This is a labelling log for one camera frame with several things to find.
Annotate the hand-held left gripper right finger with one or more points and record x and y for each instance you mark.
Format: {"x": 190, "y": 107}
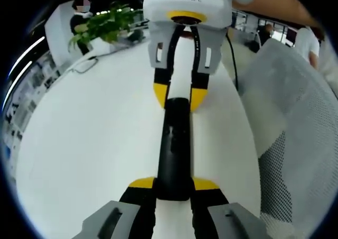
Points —
{"x": 211, "y": 204}

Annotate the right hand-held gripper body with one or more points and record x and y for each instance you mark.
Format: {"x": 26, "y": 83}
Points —
{"x": 185, "y": 1}

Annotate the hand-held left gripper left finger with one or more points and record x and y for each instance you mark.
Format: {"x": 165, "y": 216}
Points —
{"x": 132, "y": 204}

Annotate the black remote control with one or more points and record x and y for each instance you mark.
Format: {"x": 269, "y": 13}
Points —
{"x": 175, "y": 149}

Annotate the small black object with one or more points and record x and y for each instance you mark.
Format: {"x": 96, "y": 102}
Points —
{"x": 136, "y": 36}

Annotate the white plant pot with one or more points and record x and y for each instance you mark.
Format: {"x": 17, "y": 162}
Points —
{"x": 101, "y": 45}

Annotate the green potted plant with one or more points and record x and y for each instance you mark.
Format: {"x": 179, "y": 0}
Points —
{"x": 105, "y": 27}

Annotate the white mesh office chair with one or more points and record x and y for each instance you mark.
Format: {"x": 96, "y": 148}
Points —
{"x": 290, "y": 104}

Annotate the white square pillar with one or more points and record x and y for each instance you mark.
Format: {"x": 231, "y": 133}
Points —
{"x": 56, "y": 38}

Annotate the white display cabinets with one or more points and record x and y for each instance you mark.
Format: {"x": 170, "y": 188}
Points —
{"x": 29, "y": 99}

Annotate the ceiling light strip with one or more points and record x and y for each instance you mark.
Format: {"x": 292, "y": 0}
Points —
{"x": 16, "y": 85}
{"x": 29, "y": 51}

